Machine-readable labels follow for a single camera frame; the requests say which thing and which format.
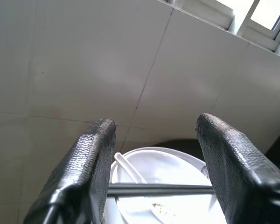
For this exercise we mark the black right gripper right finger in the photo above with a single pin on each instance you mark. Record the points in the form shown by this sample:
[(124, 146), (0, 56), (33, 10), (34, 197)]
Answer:
[(242, 182)]

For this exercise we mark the white plate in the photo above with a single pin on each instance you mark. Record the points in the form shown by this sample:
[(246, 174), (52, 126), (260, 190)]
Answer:
[(168, 168)]

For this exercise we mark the white soup spoon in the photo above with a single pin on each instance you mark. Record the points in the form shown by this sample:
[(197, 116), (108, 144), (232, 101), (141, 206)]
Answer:
[(128, 166)]

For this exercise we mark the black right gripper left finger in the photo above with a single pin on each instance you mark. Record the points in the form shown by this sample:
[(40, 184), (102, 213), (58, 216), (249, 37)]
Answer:
[(84, 172)]

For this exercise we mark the white window frame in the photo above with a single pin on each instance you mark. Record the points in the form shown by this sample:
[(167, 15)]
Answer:
[(245, 23)]

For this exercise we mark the black chopstick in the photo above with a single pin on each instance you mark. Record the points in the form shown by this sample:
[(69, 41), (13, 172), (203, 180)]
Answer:
[(158, 192)]

